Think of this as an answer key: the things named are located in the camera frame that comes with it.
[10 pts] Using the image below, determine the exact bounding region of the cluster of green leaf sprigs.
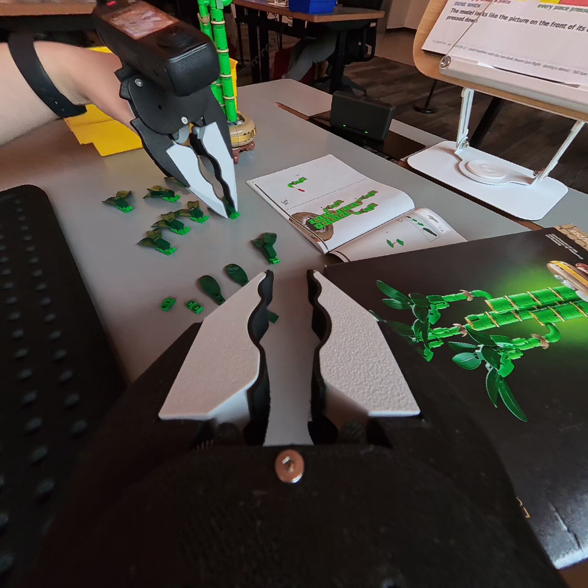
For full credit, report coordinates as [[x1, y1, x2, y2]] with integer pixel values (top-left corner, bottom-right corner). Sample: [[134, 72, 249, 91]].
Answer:
[[102, 176, 281, 265]]

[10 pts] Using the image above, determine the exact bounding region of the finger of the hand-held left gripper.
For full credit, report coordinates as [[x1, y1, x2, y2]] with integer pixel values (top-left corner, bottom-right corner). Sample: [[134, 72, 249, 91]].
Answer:
[[190, 120, 239, 214], [165, 138, 230, 219]]

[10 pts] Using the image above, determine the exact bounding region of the open instruction booklet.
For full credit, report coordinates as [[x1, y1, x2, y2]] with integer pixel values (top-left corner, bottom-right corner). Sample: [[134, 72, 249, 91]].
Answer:
[[246, 154, 468, 263]]

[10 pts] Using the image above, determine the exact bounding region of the black office chair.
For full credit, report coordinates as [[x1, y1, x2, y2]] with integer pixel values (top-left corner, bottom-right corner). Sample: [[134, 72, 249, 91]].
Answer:
[[294, 0, 384, 95]]

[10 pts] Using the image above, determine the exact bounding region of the person's left hand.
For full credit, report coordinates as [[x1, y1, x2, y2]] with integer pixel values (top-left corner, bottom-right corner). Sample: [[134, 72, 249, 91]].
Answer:
[[60, 46, 141, 136]]

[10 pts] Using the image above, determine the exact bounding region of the black box with green lights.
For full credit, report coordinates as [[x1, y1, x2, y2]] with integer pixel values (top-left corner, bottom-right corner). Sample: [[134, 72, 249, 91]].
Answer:
[[330, 90, 397, 141]]

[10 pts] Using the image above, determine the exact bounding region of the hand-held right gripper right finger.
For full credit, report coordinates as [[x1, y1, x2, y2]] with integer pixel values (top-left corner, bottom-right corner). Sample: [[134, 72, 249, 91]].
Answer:
[[306, 270, 421, 445]]

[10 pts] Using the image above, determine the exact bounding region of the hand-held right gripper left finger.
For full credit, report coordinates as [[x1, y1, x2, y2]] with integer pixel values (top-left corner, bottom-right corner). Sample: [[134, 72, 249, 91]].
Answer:
[[158, 270, 275, 445]]

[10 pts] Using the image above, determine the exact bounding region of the black lego set box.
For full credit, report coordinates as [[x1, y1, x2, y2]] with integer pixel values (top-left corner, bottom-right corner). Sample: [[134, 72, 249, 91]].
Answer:
[[324, 224, 588, 570]]

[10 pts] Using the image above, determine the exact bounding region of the yellow plastic bin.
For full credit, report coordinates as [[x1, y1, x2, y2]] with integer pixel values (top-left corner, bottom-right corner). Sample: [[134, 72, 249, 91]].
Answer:
[[63, 45, 239, 158]]

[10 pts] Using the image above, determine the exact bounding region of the black wristband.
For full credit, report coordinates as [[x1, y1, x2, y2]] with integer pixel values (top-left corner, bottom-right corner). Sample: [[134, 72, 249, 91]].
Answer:
[[7, 32, 89, 119]]

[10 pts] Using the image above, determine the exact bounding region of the black studded mat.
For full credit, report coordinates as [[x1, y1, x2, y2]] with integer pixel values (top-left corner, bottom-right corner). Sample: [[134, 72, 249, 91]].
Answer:
[[0, 184, 127, 588]]

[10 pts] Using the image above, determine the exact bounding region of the wooden book stand white base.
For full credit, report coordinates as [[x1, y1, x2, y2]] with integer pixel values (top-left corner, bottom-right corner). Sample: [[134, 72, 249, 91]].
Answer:
[[406, 0, 588, 222]]

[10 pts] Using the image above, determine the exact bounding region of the blue bin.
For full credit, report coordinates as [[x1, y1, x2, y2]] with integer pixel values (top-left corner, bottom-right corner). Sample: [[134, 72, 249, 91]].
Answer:
[[288, 0, 338, 14]]

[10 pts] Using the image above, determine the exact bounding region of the background wooden desk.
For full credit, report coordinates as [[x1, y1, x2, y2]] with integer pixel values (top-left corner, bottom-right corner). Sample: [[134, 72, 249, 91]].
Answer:
[[232, 0, 386, 95]]

